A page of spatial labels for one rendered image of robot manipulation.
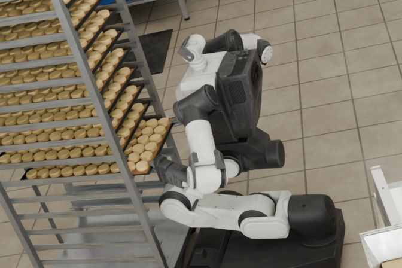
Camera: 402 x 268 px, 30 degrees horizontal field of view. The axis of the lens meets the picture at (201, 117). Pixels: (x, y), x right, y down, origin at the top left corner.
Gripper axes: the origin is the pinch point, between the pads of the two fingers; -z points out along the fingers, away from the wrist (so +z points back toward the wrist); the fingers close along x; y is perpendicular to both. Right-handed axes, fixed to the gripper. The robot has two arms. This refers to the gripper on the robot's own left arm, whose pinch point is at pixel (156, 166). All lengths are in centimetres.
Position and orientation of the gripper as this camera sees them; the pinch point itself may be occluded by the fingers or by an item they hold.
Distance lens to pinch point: 298.1
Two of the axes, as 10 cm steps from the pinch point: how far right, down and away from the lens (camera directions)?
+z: 6.9, 2.0, -7.0
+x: -2.6, -8.3, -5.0
